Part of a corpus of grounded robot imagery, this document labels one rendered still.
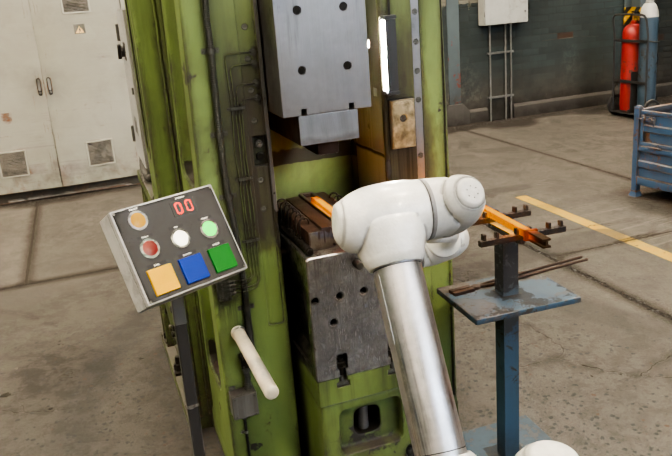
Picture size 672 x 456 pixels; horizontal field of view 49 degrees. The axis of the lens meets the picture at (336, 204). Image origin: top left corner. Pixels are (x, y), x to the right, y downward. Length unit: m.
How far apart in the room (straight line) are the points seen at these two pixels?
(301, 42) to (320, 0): 0.14
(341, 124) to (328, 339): 0.72
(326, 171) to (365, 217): 1.45
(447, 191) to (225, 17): 1.13
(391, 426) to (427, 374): 1.39
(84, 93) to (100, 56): 0.39
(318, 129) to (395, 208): 0.91
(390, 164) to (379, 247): 1.17
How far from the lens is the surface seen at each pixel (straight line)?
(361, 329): 2.52
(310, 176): 2.87
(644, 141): 6.12
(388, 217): 1.45
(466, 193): 1.49
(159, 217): 2.13
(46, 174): 7.60
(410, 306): 1.44
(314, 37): 2.30
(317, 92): 2.31
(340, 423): 2.72
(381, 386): 2.65
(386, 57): 2.51
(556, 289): 2.68
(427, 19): 2.61
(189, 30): 2.35
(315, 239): 2.41
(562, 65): 10.11
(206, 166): 2.40
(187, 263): 2.11
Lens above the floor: 1.73
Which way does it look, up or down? 16 degrees down
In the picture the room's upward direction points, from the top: 4 degrees counter-clockwise
